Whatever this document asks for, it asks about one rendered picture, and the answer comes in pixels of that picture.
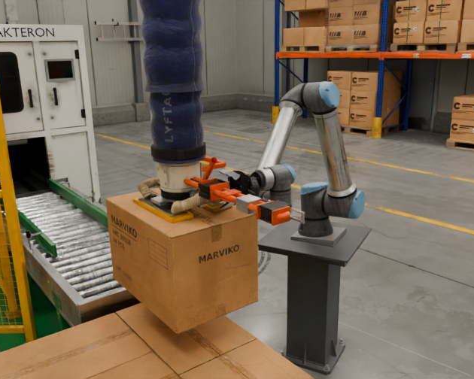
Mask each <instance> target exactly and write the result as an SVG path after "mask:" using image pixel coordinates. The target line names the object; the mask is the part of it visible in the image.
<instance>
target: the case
mask: <svg viewBox="0 0 474 379"><path fill-rule="evenodd" d="M140 197H143V196H142V194H141V193H140V192H136V193H129V194H125V195H121V196H115V197H110V198H106V199H105V201H106V208H107V216H108V230H109V238H110V245H111V260H112V268H113V275H114V279H115V280H116V281H117V282H118V283H120V284H121V285H122V286H123V287H124V288H125V289H127V290H128V291H129V292H130V293H131V294H132V295H134V297H136V298H137V300H139V301H140V302H141V303H142V304H143V305H145V306H146V307H147V308H148V309H149V310H150V311H152V312H153V313H154V314H155V315H156V316H157V317H158V318H160V319H161V320H162V321H163V322H164V323H165V324H166V325H167V326H168V327H169V328H171V329H172V330H173V331H174V332H175V333H177V334H180V333H182V332H185V331H187V330H189V329H192V328H194V327H197V326H200V325H202V324H204V323H207V322H209V321H211V320H214V319H217V318H218V317H222V316H223V315H226V314H229V313H231V312H233V311H236V310H238V309H240V308H243V307H245V306H248V305H251V304H253V303H255V302H258V219H257V213H252V214H246V213H243V212H241V211H238V210H236V205H233V206H232V208H229V209H226V210H223V211H218V212H214V213H212V212H210V211H207V210H205V209H204V208H199V207H197V206H196V207H193V208H190V209H187V210H186V211H189V212H190V213H192V214H193V218H192V219H188V220H183V221H181V222H177V223H170V222H169V221H167V220H164V219H163V218H161V217H159V216H157V215H156V214H153V213H152V212H150V211H148V210H146V209H144V208H143V207H141V206H139V205H137V204H136V203H134V201H133V199H136V198H140Z"/></svg>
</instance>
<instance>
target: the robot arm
mask: <svg viewBox="0 0 474 379"><path fill-rule="evenodd" d="M339 98H340V93H339V89H338V87H337V85H335V84H334V83H333V82H326V81H323V82H317V83H301V84H299V85H297V86H295V87H294V88H292V89H291V90H290V91H288V92H287V93H286V94H285V95H284V97H283V98H282V99H281V101H280V104H279V108H280V112H279V115H278V118H277V120H276V122H275V125H274V127H273V130H272V133H271V135H270V137H269V140H268V142H267V145H266V148H265V150H264V152H263V155H262V157H261V160H260V163H259V165H258V167H257V169H256V170H255V171H254V172H253V173H252V174H245V173H243V172H242V171H233V170H227V169H222V170H219V172H220V173H221V174H225V175H226V176H229V177H228V181H229V185H230V189H235V190H238V191H241V194H243V195H248V194H249V190H251V191H253V192H254V193H256V197H258V198H261V199H262V201H263V202H267V201H264V200H263V198H265V199H269V200H271V201H277V200H279V201H282V202H285V203H288V204H290V205H291V204H292V198H291V184H293V182H294V181H295V179H296V175H295V171H294V170H293V168H292V167H291V166H290V165H288V164H279V163H280V161H281V157H282V155H283V153H284V150H285V147H286V145H287V142H288V140H289V137H290V134H291V132H292V130H293V126H294V124H295V122H296V118H297V117H298V116H300V115H301V114H302V112H303V110H304V109H306V108H311V110H312V113H313V114H314V120H315V124H316V127H317V131H318V137H319V141H320V144H321V150H322V154H323V158H324V164H325V167H326V171H327V177H328V181H329V184H330V185H328V183H325V182H317V183H307V184H305V185H303V186H302V187H301V194H300V195H301V211H304V212H305V223H304V224H302V223H300V224H299V228H298V233H299V234H300V235H302V236H305V237H310V238H319V237H325V236H328V235H331V234H333V227H332V224H331V222H330V219H329V216H331V217H343V218H348V219H357V218H358V217H360V215H361V214H362V213H363V209H364V205H365V194H364V192H363V191H361V190H357V186H356V183H355V182H353V181H351V176H350V172H349V168H348V161H347V157H346V153H345V146H344V142H343V138H342V131H341V127H340V123H339V116H338V112H337V106H338V105H339V102H340V99H339Z"/></svg>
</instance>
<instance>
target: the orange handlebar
mask: <svg viewBox="0 0 474 379"><path fill-rule="evenodd" d="M202 160H203V161H206V162H210V161H211V157H208V156H205V158H204V159H202ZM207 167H208V165H204V166H202V171H206V169H207ZM224 167H226V162H224V161H221V160H217V162H216V164H215V166H214V168H213V169H217V168H224ZM193 179H194V180H197V181H201V180H202V179H200V178H198V177H194V178H193ZM184 183H185V184H188V185H190V186H193V187H195V188H197V189H198V183H197V182H195V181H193V180H190V179H187V178H186V179H184ZM214 195H215V196H218V197H220V198H221V199H220V200H222V201H225V202H228V203H229V202H233V203H235V204H236V198H237V197H240V196H245V195H243V194H241V191H238V190H237V189H227V188H223V189H222V192H221V191H219V190H215V191H214ZM248 208H249V209H250V210H252V211H256V212H257V205H255V204H252V203H250V204H249V205H248ZM289 217H290V212H289V211H287V212H285V213H283V214H278V216H277V220H287V219H289Z"/></svg>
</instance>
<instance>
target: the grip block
mask: <svg viewBox="0 0 474 379"><path fill-rule="evenodd" d="M198 188H199V196H201V197H203V198H204V199H207V200H209V199H211V201H214V200H217V199H221V198H220V197H218V196H215V195H214V191H215V190H219V191H221V192H222V189H223V188H227V189H229V182H227V181H225V180H221V179H217V178H212V179H208V180H202V181H199V183H198Z"/></svg>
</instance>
